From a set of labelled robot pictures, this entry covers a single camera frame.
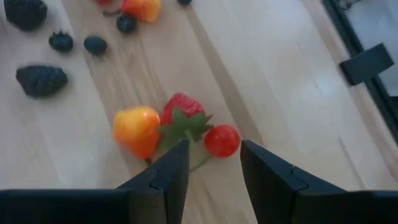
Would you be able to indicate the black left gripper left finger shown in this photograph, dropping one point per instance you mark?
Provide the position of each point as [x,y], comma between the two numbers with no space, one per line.
[93,207]

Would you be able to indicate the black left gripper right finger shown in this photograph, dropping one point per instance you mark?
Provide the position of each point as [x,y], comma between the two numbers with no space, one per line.
[311,207]

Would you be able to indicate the orange plastic peach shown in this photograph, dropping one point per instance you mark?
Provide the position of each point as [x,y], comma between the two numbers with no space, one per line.
[136,130]
[143,9]

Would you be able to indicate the red plastic cherry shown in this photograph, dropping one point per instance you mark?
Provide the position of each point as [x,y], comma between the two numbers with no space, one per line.
[222,141]

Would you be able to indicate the red plastic strawberry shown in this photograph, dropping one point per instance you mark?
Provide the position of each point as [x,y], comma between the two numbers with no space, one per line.
[183,107]

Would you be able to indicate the dark plastic blackberry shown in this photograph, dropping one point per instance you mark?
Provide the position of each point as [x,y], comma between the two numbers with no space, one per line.
[41,80]
[25,12]

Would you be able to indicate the small dark blueberry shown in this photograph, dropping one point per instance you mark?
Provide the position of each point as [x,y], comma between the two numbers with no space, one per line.
[95,45]
[61,42]
[126,23]
[185,1]

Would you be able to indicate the black aluminium table frame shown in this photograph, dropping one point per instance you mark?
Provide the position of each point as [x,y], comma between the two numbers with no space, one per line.
[367,63]

